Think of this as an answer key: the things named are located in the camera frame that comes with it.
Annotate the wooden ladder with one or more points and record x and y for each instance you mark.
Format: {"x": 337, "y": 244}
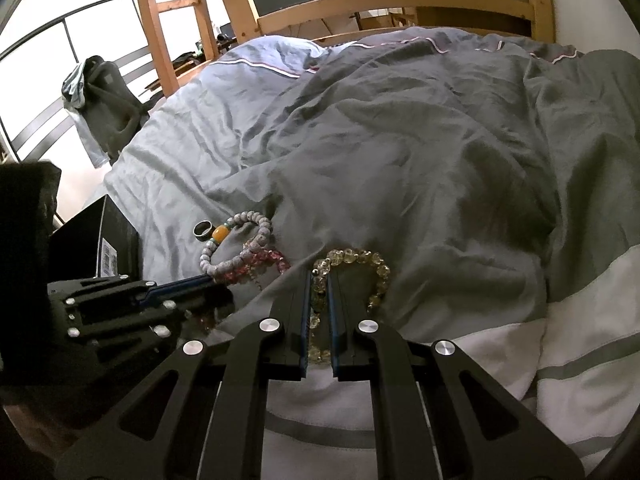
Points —
{"x": 165, "y": 25}

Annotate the black metal window railing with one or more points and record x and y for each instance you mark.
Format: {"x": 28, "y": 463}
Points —
{"x": 45, "y": 110}

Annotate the grey hanging garment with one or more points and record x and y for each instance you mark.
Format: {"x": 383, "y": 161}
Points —
{"x": 107, "y": 100}

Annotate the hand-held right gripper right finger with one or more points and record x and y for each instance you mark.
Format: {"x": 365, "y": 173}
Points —
{"x": 334, "y": 325}

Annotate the light blue bed sheet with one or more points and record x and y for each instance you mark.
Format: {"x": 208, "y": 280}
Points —
{"x": 200, "y": 125}

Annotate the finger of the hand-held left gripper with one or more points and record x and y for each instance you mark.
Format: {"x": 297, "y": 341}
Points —
{"x": 200, "y": 305}
{"x": 180, "y": 285}

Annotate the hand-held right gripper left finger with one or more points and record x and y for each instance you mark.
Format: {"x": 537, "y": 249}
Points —
{"x": 301, "y": 325}

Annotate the white grey striped blanket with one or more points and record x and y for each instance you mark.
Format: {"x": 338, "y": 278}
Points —
{"x": 500, "y": 360}

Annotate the grey duvet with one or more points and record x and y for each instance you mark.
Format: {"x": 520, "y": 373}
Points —
{"x": 400, "y": 150}

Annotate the black box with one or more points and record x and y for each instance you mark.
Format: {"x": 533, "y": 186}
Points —
{"x": 80, "y": 240}

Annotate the wooden bed frame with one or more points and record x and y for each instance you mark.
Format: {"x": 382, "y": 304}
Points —
{"x": 390, "y": 2}

